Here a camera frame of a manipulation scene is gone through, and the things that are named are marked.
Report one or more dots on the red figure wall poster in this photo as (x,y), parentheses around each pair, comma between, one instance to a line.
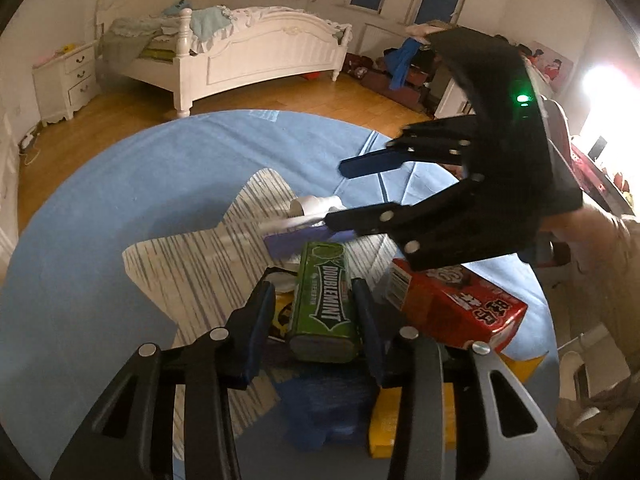
(550,67)

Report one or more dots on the green gum pack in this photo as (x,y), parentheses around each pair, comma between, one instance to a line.
(325,305)

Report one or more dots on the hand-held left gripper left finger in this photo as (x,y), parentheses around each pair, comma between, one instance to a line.
(257,340)

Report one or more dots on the blue plush toy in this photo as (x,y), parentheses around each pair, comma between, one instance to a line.
(175,7)

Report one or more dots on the blue hanging garment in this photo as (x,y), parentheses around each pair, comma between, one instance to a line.
(402,62)

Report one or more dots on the clothes rack with clothes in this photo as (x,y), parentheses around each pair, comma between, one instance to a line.
(425,65)

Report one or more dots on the red milk carton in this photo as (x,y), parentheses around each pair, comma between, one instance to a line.
(460,310)

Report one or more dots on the white power strip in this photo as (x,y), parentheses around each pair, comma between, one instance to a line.
(29,140)

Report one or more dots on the bright lamp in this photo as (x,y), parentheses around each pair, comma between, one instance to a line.
(610,92)

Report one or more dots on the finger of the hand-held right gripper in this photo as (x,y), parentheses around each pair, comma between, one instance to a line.
(370,217)
(375,162)

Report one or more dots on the white bed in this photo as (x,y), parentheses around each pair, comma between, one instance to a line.
(260,60)

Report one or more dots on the white radiator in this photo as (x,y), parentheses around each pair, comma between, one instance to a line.
(377,39)

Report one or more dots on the grey striped star mat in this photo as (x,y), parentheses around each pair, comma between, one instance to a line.
(200,260)

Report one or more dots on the yellow plastic bag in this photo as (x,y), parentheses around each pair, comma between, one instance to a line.
(387,420)

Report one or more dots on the dark blue wrapper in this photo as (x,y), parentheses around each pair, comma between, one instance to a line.
(325,405)

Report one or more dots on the white nightstand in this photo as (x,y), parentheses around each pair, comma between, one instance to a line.
(75,85)

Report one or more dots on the small yellow toy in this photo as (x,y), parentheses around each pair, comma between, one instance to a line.
(67,49)

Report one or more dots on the purple wrapper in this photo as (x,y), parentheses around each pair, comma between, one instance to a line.
(290,245)

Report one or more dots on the brown storage box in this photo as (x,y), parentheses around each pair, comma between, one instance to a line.
(395,87)

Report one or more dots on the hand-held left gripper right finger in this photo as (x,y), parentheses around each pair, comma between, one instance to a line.
(372,340)

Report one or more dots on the small red object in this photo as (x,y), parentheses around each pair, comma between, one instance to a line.
(312,76)

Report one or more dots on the white plastic tube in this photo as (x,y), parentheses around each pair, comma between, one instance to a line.
(310,205)

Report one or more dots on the person's right hand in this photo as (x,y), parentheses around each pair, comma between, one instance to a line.
(585,232)

